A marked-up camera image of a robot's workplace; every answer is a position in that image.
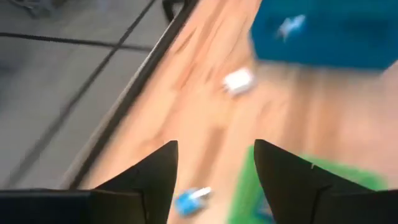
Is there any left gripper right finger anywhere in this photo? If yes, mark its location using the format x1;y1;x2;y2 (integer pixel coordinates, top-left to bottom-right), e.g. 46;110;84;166
253;139;371;224

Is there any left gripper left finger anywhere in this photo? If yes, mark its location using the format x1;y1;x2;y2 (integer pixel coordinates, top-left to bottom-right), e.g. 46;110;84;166
93;140;179;224

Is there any blue charger plug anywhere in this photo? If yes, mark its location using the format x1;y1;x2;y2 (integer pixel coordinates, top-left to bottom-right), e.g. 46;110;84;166
173;185;214;217

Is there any white charger plug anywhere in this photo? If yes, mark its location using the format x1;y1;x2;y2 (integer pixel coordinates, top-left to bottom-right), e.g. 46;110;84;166
221;67;257;96

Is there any green plastic basket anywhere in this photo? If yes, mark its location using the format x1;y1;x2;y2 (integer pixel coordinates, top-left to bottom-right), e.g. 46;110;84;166
226;145;388;224

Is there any blue plastic tray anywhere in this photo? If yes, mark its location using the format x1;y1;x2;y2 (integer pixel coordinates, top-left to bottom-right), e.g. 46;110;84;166
250;0;398;71

